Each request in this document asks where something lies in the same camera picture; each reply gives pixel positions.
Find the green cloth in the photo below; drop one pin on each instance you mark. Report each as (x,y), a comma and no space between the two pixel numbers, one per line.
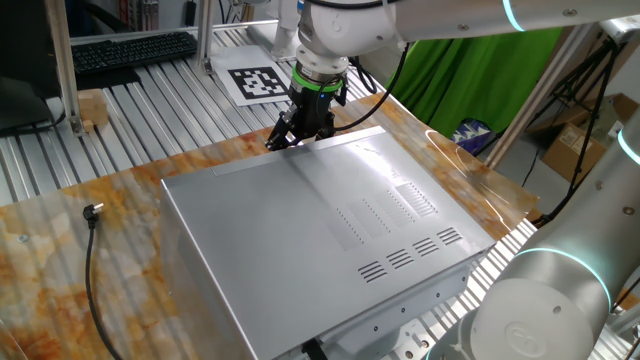
(470,75)

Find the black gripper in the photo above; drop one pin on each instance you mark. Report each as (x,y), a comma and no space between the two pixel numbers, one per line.
(312,107)

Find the printed marker tag sheet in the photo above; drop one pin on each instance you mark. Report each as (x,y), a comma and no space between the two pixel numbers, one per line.
(255,82)

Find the orange marble patterned mat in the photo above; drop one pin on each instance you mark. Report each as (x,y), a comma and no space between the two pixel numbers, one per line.
(50,300)

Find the black computer keyboard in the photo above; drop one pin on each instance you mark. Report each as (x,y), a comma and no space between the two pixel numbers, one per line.
(132,50)

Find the aluminium frame post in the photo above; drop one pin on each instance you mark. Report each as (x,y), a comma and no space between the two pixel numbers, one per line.
(65,65)
(542,95)
(205,35)

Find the silver microwave oven body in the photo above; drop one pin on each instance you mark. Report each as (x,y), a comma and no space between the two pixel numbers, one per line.
(280,225)

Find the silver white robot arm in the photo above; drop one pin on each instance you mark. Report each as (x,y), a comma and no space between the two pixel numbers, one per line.
(550,300)

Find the black tripod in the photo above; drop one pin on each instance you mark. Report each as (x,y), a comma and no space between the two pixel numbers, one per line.
(587,115)

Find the blue white patterned bag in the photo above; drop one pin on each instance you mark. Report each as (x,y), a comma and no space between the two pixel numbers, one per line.
(472,135)

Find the small cardboard box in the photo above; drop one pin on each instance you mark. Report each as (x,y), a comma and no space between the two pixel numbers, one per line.
(572,152)

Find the large cardboard box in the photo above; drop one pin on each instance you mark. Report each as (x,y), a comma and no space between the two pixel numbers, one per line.
(625,107)

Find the small wooden block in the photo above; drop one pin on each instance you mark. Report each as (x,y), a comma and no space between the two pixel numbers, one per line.
(93,107)

